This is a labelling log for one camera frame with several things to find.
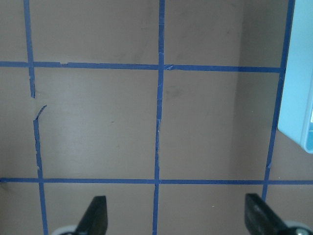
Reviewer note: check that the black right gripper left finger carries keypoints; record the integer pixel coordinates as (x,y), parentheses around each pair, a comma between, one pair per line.
(95,218)

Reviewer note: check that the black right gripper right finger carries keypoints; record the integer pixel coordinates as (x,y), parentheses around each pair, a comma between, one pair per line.
(260,219)

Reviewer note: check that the light blue plastic bin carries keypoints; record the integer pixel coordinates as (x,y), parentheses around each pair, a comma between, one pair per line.
(296,111)

